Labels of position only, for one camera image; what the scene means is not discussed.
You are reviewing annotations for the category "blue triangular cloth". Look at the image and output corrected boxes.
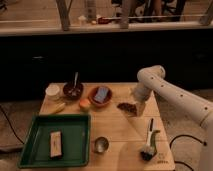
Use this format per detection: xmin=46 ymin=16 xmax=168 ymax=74
xmin=130 ymin=88 xmax=135 ymax=96

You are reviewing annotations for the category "green plastic tray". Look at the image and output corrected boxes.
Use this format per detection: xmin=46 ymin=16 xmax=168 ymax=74
xmin=18 ymin=114 xmax=91 ymax=169

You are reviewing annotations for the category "dark brown bowl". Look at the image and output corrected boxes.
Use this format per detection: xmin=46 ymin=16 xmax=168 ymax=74
xmin=63 ymin=82 xmax=84 ymax=100

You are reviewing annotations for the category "yellow banana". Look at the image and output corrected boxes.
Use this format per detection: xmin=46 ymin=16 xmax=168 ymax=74
xmin=49 ymin=103 xmax=66 ymax=114

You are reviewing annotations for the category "orange fruit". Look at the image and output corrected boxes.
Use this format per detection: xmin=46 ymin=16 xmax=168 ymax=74
xmin=79 ymin=98 xmax=91 ymax=112

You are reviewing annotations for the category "dark grape bunch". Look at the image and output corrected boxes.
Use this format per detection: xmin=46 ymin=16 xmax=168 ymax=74
xmin=117 ymin=103 xmax=137 ymax=115

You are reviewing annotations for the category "blue sponge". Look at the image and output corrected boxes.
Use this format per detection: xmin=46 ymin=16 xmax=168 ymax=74
xmin=94 ymin=87 xmax=109 ymax=103

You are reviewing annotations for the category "wooden block in tray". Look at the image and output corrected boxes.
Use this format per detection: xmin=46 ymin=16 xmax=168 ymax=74
xmin=50 ymin=131 xmax=62 ymax=158

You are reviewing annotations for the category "metal spoon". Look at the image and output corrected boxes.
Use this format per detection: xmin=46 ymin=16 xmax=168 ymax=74
xmin=72 ymin=72 xmax=79 ymax=96

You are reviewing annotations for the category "black cable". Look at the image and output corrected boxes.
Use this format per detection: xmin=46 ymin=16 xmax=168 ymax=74
xmin=0 ymin=105 xmax=25 ymax=146
xmin=169 ymin=134 xmax=208 ymax=171

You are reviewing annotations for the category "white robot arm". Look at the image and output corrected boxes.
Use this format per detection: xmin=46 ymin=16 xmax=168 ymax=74
xmin=133 ymin=65 xmax=213 ymax=171

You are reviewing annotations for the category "white cup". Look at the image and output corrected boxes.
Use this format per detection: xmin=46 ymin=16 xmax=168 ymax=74
xmin=45 ymin=85 xmax=60 ymax=100

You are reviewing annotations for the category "black cable left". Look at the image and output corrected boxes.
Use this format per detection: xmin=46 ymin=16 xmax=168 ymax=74
xmin=0 ymin=105 xmax=25 ymax=146

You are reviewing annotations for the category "terracotta bowl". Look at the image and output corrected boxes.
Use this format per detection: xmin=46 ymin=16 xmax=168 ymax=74
xmin=88 ymin=86 xmax=112 ymax=108

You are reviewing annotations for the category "small metal cup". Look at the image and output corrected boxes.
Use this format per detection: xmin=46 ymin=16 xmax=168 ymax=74
xmin=94 ymin=137 xmax=109 ymax=153

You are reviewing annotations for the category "black cable right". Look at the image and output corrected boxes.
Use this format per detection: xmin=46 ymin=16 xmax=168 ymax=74
xmin=169 ymin=134 xmax=208 ymax=171

